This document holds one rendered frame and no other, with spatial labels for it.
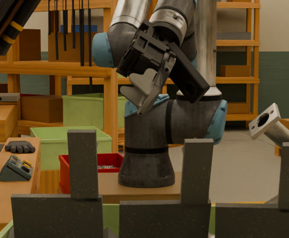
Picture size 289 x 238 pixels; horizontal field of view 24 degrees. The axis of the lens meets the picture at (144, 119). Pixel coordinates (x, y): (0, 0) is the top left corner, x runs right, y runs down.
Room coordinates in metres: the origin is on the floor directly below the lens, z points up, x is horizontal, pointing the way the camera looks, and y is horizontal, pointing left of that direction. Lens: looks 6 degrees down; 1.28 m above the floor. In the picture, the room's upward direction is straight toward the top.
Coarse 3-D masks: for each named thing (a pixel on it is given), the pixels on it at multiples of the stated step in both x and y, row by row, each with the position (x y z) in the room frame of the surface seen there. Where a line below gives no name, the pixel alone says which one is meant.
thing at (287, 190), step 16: (288, 144) 1.02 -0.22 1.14; (288, 160) 1.03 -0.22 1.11; (288, 176) 1.04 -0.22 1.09; (288, 192) 1.06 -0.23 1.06; (224, 208) 1.08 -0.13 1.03; (240, 208) 1.08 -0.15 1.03; (256, 208) 1.07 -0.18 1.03; (272, 208) 1.07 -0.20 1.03; (288, 208) 1.07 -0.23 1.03; (224, 224) 1.09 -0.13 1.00; (240, 224) 1.09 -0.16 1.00; (256, 224) 1.09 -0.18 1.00; (272, 224) 1.08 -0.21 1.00; (288, 224) 1.08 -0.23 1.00
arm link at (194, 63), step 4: (188, 36) 1.40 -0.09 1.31; (192, 36) 1.41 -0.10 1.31; (184, 40) 1.40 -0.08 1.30; (188, 40) 1.40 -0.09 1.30; (192, 40) 1.41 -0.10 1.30; (184, 44) 1.40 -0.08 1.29; (188, 44) 1.41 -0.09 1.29; (192, 44) 1.42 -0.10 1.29; (180, 48) 1.40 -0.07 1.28; (184, 48) 1.41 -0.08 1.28; (188, 48) 1.41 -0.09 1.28; (192, 48) 1.42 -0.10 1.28; (184, 52) 1.41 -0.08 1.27; (188, 52) 1.42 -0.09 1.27; (192, 52) 1.43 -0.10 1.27; (196, 52) 1.45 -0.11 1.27; (188, 56) 1.42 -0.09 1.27; (192, 56) 1.43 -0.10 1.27; (196, 56) 1.44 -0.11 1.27; (192, 60) 1.43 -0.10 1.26; (196, 60) 1.46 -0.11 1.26; (192, 64) 1.44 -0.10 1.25; (196, 64) 1.46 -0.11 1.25; (196, 68) 1.47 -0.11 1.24; (168, 76) 1.46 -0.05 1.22
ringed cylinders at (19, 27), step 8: (32, 0) 2.34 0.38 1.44; (40, 0) 2.50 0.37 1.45; (24, 8) 2.34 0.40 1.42; (32, 8) 2.36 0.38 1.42; (16, 16) 2.34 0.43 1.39; (24, 16) 2.34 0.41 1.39; (16, 24) 2.33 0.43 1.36; (24, 24) 2.49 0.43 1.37; (8, 32) 2.33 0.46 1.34; (16, 32) 2.35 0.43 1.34; (0, 40) 2.33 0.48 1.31; (8, 40) 2.33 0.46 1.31; (0, 48) 2.33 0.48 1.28; (8, 48) 2.49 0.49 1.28
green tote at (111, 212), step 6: (108, 204) 1.40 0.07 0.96; (114, 204) 1.40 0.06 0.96; (108, 210) 1.40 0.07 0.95; (114, 210) 1.40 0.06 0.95; (108, 216) 1.40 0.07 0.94; (114, 216) 1.40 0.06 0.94; (210, 216) 1.39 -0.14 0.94; (12, 222) 1.25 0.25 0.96; (108, 222) 1.40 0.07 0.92; (114, 222) 1.40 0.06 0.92; (210, 222) 1.39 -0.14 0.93; (6, 228) 1.21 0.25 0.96; (114, 228) 1.40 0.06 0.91; (210, 228) 1.39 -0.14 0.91; (0, 234) 1.17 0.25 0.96; (6, 234) 1.18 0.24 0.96
